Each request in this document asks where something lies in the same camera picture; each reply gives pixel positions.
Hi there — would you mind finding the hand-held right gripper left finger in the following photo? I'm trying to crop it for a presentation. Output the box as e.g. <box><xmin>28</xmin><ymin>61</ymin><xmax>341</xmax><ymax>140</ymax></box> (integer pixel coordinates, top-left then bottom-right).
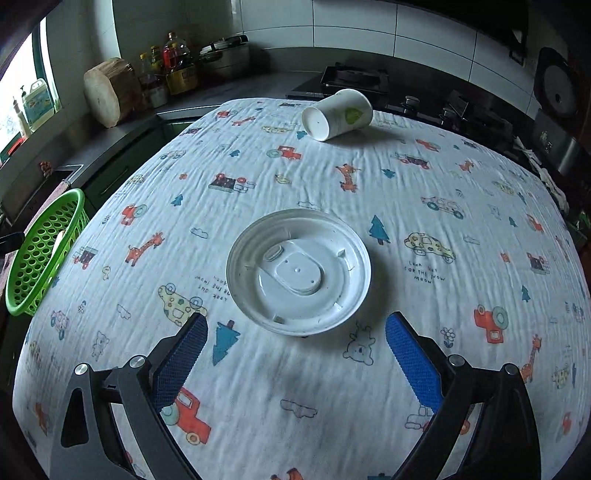
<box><xmin>48</xmin><ymin>313</ymin><xmax>209</xmax><ymax>480</ymax></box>

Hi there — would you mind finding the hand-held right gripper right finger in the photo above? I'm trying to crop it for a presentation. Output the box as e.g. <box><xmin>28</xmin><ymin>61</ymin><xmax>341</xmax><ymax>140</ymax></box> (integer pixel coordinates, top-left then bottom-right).
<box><xmin>385</xmin><ymin>311</ymin><xmax>542</xmax><ymax>480</ymax></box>

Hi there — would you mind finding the green plastic mesh basket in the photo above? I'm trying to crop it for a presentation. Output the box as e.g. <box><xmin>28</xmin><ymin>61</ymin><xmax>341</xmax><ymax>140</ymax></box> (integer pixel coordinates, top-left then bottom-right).
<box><xmin>4</xmin><ymin>188</ymin><xmax>90</xmax><ymax>317</ymax></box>

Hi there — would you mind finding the white plastic lid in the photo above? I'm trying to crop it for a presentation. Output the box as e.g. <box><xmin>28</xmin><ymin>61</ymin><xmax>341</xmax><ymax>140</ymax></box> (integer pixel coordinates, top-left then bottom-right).
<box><xmin>225</xmin><ymin>209</ymin><xmax>372</xmax><ymax>337</ymax></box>

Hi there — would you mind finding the small white squeeze bottle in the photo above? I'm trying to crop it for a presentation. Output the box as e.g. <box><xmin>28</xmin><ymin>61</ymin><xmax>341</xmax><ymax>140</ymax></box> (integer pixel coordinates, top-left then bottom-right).
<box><xmin>13</xmin><ymin>96</ymin><xmax>32</xmax><ymax>139</ymax></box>

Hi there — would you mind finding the green cabinet door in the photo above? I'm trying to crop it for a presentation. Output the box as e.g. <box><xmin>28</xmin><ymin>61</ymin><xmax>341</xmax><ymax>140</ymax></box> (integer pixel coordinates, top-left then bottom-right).
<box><xmin>159</xmin><ymin>117</ymin><xmax>204</xmax><ymax>139</ymax></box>
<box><xmin>85</xmin><ymin>127</ymin><xmax>164</xmax><ymax>199</ymax></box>

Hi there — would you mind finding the large dish soap bottle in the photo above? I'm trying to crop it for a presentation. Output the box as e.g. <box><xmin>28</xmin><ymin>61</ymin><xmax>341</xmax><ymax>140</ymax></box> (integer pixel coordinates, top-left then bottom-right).
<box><xmin>25</xmin><ymin>78</ymin><xmax>57</xmax><ymax>130</ymax></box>

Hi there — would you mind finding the round wooden chopping block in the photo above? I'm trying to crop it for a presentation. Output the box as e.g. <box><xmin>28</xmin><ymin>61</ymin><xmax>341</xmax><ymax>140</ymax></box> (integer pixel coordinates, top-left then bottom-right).
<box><xmin>83</xmin><ymin>58</ymin><xmax>141</xmax><ymax>129</ymax></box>

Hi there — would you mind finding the printed blanket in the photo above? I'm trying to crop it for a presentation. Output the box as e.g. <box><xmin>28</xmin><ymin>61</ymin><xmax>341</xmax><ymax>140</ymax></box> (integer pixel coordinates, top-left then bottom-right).
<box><xmin>11</xmin><ymin>98</ymin><xmax>591</xmax><ymax>480</ymax></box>

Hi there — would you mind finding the white rag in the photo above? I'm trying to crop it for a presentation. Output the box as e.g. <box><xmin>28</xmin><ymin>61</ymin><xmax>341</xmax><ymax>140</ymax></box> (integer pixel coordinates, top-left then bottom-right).
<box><xmin>512</xmin><ymin>136</ymin><xmax>571</xmax><ymax>208</ymax></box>

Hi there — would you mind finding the large cooking oil bottle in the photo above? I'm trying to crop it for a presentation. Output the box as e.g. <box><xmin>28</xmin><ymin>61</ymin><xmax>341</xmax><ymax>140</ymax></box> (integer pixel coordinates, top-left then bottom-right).
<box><xmin>163</xmin><ymin>32</ymin><xmax>199</xmax><ymax>95</ymax></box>

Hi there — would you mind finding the black gas stove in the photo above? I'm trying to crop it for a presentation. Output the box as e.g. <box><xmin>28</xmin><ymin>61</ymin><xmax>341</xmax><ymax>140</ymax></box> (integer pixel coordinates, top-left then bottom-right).
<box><xmin>286</xmin><ymin>85</ymin><xmax>525</xmax><ymax>151</ymax></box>

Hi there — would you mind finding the white paper cup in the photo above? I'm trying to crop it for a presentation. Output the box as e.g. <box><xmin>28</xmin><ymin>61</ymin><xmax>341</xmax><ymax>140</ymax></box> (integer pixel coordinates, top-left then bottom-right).
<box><xmin>301</xmin><ymin>89</ymin><xmax>374</xmax><ymax>141</ymax></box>

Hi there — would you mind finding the steel pressure cooker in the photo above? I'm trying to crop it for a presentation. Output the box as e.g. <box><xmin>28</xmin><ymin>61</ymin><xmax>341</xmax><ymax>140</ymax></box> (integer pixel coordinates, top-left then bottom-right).
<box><xmin>198</xmin><ymin>34</ymin><xmax>252</xmax><ymax>79</ymax></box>

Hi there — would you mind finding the black baking tray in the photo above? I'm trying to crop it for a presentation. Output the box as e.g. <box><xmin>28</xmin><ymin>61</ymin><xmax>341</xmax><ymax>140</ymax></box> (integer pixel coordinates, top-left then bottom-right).
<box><xmin>320</xmin><ymin>65</ymin><xmax>389</xmax><ymax>90</ymax></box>

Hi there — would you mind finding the black rice cooker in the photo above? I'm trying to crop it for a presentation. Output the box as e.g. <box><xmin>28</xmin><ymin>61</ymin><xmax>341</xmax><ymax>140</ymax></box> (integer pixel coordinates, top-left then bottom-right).
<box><xmin>531</xmin><ymin>46</ymin><xmax>591</xmax><ymax>176</ymax></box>

